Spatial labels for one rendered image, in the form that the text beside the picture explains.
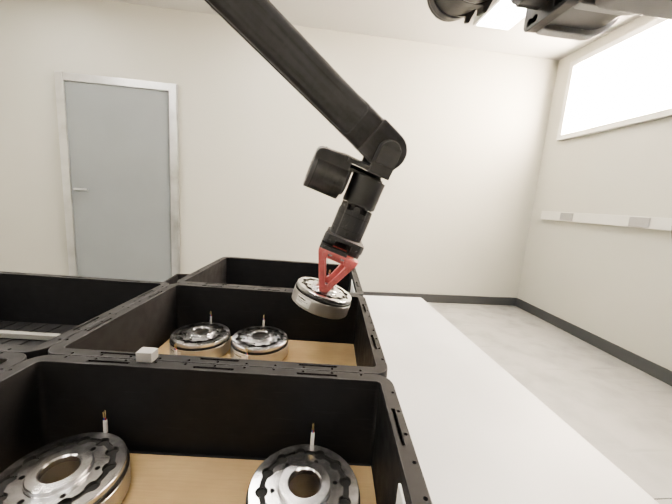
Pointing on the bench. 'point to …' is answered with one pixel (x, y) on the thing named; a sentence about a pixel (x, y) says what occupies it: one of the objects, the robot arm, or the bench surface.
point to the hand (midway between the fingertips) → (325, 283)
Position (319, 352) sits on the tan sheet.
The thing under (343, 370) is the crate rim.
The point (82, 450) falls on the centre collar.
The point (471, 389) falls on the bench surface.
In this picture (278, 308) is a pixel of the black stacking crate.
